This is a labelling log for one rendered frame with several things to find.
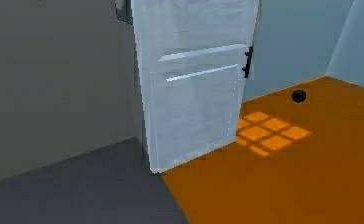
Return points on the white room door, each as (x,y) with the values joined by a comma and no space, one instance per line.
(193,100)

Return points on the black ball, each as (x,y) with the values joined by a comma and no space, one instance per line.
(299,96)

